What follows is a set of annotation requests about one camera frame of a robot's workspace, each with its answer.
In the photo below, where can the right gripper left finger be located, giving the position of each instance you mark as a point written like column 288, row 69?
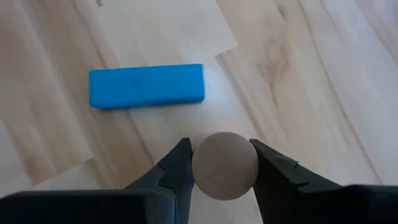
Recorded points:
column 175, row 174

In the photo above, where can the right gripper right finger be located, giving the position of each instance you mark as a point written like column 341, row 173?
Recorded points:
column 280, row 186

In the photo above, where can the blue long block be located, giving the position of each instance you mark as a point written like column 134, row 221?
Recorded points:
column 146, row 85

